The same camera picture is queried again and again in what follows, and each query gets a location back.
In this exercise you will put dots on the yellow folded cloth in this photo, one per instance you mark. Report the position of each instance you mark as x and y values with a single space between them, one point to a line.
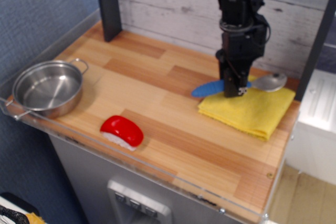
256 113

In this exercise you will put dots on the red white toy sushi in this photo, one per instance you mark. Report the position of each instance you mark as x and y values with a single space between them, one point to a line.
122 131

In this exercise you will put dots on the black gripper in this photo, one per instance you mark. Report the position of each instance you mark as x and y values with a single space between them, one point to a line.
239 50

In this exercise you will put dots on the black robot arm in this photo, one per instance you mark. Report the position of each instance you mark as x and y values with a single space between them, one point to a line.
241 15

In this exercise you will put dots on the dark grey left post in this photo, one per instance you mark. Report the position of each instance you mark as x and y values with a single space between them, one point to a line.
111 19

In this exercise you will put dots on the yellow object bottom left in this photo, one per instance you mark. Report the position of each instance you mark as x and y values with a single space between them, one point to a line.
35 219

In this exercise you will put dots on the stainless steel pot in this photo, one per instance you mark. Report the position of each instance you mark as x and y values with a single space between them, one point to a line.
50 88

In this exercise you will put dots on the silver dispenser button panel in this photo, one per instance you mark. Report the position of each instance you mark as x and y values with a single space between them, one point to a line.
131 206

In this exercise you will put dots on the blue handled metal spoon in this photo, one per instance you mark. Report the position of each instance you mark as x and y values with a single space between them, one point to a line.
269 83

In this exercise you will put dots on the dark grey right post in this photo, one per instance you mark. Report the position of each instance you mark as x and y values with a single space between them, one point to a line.
316 49

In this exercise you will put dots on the dark grey post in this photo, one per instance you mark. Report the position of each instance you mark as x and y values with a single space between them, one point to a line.
111 19
316 49

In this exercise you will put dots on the white toy sink unit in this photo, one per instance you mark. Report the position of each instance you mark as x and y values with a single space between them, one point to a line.
311 149

